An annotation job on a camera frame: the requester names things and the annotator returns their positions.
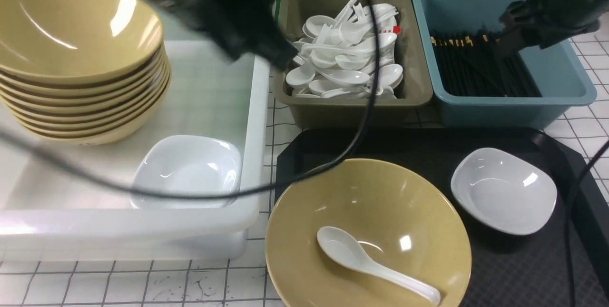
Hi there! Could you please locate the black cable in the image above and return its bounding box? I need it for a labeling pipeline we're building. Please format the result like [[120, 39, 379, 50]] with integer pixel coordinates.
[[564, 139, 609, 307], [0, 0, 381, 201]]

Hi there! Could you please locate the black right cable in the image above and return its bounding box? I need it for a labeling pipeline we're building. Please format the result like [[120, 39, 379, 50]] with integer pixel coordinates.
[[564, 139, 609, 307]]

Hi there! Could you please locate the pile of white spoons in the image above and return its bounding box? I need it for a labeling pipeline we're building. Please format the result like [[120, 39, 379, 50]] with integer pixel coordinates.
[[285, 0, 404, 99]]

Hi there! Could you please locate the white grid tablecloth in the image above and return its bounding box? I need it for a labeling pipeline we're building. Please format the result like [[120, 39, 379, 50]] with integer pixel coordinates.
[[1, 26, 609, 307]]

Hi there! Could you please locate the teal plastic bin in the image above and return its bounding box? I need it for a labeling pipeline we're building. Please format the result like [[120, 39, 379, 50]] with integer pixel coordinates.
[[412, 0, 597, 129]]

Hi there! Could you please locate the white plastic tub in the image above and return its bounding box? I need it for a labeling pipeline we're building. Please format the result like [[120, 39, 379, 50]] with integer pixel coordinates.
[[1, 6, 271, 261]]

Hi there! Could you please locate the pile of black chopsticks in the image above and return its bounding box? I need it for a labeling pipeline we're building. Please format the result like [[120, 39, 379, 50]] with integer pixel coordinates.
[[430, 29, 542, 98]]

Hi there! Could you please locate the white soup spoon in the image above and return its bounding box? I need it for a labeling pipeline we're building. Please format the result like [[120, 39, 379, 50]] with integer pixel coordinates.
[[317, 226, 442, 307]]

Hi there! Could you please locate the olive plastic bin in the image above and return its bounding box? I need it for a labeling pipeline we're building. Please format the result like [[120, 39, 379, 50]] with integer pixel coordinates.
[[272, 0, 433, 129]]

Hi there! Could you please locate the small white square dish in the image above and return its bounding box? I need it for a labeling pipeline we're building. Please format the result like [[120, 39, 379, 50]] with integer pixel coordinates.
[[450, 148, 558, 236]]

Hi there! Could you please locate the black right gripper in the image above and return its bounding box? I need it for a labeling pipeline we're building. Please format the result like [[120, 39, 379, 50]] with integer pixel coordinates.
[[498, 0, 609, 56]]

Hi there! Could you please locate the stack of yellow bowls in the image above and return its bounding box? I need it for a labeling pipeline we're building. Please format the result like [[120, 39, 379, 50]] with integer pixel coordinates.
[[0, 0, 171, 146]]

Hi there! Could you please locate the black textured serving tray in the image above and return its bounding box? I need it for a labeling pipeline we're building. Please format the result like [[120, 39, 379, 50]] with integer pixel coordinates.
[[275, 128, 609, 307]]

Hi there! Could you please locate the yellow noodle bowl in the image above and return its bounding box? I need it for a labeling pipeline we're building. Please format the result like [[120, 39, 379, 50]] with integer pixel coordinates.
[[265, 158, 472, 307]]

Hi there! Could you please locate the white dish in tub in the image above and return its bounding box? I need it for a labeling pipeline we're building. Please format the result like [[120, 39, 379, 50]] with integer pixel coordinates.
[[133, 134, 242, 196]]

